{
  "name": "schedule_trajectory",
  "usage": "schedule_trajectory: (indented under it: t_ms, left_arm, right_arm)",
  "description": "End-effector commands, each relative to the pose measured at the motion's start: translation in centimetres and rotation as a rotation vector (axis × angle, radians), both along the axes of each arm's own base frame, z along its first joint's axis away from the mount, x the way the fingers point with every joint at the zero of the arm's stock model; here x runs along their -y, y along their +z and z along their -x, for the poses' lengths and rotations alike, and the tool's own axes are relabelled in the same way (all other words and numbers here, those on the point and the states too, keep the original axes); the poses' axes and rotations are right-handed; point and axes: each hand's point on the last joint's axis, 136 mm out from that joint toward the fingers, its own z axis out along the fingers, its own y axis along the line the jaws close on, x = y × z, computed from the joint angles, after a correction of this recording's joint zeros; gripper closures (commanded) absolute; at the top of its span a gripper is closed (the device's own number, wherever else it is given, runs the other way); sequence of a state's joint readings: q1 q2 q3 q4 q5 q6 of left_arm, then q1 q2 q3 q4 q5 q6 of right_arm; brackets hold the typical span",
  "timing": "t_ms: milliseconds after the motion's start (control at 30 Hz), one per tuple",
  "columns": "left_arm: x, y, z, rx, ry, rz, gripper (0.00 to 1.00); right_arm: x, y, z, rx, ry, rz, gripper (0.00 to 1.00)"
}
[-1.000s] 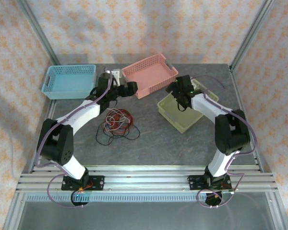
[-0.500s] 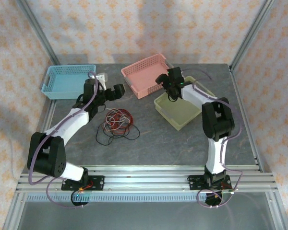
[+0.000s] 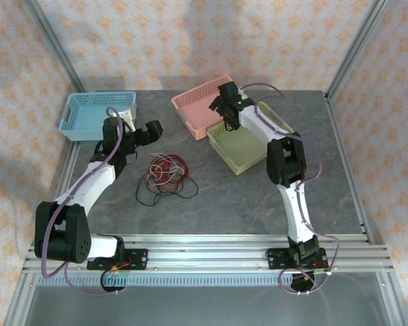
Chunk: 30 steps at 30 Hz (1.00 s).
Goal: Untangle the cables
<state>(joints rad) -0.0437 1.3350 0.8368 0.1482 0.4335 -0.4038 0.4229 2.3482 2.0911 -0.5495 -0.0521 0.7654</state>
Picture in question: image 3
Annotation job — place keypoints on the pink plastic basket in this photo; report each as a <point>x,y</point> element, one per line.
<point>197,108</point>

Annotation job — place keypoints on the aluminium frame post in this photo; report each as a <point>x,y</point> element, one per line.
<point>54,44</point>
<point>357,47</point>

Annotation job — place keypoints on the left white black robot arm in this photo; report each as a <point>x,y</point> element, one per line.
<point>95,176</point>

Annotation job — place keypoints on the aluminium lower frame bar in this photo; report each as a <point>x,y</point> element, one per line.
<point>20,299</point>
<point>394,299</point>

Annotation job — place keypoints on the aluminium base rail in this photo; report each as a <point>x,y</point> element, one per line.
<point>207,254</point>

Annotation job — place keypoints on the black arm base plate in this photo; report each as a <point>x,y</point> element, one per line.
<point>275,259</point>
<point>139,258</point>

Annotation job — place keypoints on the aluminium table side rail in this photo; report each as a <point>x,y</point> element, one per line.
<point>349,169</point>
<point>69,169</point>

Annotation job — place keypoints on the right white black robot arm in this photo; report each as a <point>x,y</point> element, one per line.
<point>297,210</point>

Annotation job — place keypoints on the blue plastic basket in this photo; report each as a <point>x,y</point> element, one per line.
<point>85,115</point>

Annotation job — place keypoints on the green plastic basket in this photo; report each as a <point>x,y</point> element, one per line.
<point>241,146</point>

